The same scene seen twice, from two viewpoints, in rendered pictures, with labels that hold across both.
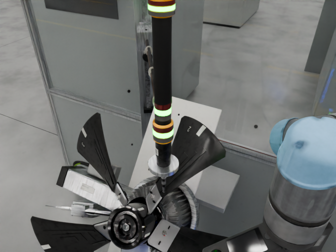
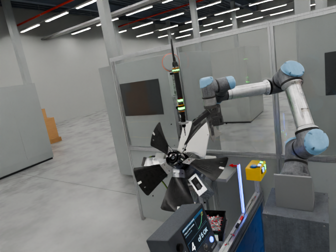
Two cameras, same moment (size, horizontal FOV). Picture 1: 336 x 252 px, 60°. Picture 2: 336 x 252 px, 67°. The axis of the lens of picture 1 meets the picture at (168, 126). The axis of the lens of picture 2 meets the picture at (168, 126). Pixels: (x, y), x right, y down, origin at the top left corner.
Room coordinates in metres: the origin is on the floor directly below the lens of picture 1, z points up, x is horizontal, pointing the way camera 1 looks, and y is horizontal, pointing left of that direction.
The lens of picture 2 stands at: (-1.17, -0.10, 1.80)
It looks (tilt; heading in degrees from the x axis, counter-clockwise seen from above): 12 degrees down; 8
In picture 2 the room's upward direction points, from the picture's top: 9 degrees counter-clockwise
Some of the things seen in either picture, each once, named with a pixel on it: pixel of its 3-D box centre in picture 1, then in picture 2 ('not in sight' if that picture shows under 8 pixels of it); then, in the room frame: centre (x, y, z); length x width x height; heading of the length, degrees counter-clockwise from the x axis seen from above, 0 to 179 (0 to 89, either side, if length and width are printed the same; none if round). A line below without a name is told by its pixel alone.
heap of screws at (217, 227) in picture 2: not in sight; (210, 226); (0.24, -0.08, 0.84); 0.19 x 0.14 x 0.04; 167
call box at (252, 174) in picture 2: not in sight; (256, 171); (0.58, -0.45, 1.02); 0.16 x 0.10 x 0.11; 152
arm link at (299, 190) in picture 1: (313, 169); (207, 87); (0.24, -0.17, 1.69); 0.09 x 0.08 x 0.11; 109
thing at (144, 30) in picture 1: (146, 36); (176, 99); (1.11, 0.08, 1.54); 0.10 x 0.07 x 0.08; 7
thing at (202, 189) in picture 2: not in sight; (201, 186); (0.49, -0.05, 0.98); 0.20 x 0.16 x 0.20; 152
